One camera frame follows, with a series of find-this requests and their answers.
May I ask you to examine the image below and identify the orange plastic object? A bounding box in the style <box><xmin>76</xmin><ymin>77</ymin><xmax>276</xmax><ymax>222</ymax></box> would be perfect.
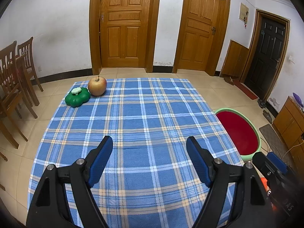
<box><xmin>260</xmin><ymin>177</ymin><xmax>277</xmax><ymax>211</ymax></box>

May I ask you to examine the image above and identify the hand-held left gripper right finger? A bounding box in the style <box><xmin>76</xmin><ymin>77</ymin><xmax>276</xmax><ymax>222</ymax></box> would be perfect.
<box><xmin>186</xmin><ymin>136</ymin><xmax>272</xmax><ymax>228</ymax></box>

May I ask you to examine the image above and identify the brown-red apple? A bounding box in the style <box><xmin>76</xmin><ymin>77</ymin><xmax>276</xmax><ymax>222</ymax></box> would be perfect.
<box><xmin>88</xmin><ymin>75</ymin><xmax>107</xmax><ymax>97</ymax></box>

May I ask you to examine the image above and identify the wide wooden panel door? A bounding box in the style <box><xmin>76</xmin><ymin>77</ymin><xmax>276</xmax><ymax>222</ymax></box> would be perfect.
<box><xmin>89</xmin><ymin>0</ymin><xmax>162</xmax><ymax>75</ymax></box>

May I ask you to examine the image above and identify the grey floor mat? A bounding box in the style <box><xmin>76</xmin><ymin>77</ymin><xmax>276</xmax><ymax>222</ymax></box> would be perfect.
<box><xmin>259</xmin><ymin>123</ymin><xmax>295</xmax><ymax>169</ymax></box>

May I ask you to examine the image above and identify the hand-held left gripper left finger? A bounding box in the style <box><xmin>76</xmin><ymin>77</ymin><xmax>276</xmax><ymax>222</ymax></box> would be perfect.
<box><xmin>26</xmin><ymin>135</ymin><xmax>114</xmax><ymax>228</ymax></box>

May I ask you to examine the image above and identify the red doormat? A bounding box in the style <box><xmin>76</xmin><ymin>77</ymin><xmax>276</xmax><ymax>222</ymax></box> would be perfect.
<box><xmin>234</xmin><ymin>79</ymin><xmax>259</xmax><ymax>100</ymax></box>

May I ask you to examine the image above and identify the low wooden cabinet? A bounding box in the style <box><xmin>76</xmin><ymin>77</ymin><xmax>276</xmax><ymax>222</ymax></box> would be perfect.
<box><xmin>272</xmin><ymin>96</ymin><xmax>304</xmax><ymax>178</ymax></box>

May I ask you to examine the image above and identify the green pumpkin-shaped container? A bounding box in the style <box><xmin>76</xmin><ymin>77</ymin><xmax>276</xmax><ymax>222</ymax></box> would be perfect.
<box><xmin>65</xmin><ymin>87</ymin><xmax>91</xmax><ymax>107</ymax></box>

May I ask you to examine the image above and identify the beige wall meter box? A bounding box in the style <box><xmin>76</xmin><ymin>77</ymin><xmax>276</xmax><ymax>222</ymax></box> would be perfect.
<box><xmin>239</xmin><ymin>2</ymin><xmax>249</xmax><ymax>22</ymax></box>

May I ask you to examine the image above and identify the red basin with green rim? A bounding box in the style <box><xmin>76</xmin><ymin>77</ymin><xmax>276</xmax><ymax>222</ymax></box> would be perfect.
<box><xmin>214</xmin><ymin>108</ymin><xmax>262</xmax><ymax>162</ymax></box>

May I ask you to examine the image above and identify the low wooden wall panel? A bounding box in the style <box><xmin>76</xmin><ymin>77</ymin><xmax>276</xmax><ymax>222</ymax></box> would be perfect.
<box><xmin>221</xmin><ymin>40</ymin><xmax>250</xmax><ymax>78</ymax></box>

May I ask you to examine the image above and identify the purple bag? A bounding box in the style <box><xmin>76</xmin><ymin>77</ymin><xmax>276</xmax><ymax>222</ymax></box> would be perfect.
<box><xmin>293</xmin><ymin>92</ymin><xmax>304</xmax><ymax>108</ymax></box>

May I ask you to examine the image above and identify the narrow wooden panel door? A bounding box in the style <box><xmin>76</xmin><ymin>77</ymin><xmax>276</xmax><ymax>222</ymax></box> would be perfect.
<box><xmin>172</xmin><ymin>0</ymin><xmax>231</xmax><ymax>76</ymax></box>

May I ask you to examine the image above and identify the dark metal entrance door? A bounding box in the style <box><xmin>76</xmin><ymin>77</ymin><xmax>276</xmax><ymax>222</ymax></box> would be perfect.
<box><xmin>239</xmin><ymin>9</ymin><xmax>291</xmax><ymax>102</ymax></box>

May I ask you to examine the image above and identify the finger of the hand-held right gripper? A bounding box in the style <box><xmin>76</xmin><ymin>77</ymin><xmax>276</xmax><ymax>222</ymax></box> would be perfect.
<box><xmin>252</xmin><ymin>152</ymin><xmax>283</xmax><ymax>183</ymax></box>
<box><xmin>266</xmin><ymin>152</ymin><xmax>288</xmax><ymax>175</ymax></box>

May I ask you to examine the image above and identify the wooden chair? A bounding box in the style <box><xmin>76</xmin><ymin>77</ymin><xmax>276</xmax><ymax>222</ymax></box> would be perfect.
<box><xmin>18</xmin><ymin>37</ymin><xmax>44</xmax><ymax>93</ymax></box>
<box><xmin>0</xmin><ymin>41</ymin><xmax>38</xmax><ymax>149</ymax></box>

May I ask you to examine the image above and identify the blue plaid tablecloth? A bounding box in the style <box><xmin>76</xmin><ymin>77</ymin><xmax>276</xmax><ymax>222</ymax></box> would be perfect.
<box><xmin>27</xmin><ymin>77</ymin><xmax>245</xmax><ymax>228</ymax></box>

